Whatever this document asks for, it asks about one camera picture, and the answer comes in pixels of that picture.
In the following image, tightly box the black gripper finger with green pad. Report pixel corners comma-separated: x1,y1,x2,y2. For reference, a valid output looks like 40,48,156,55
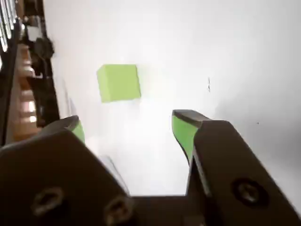
172,109,301,226
0,114,136,226

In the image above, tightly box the green lego block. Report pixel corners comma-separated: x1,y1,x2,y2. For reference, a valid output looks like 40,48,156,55
96,64,142,103

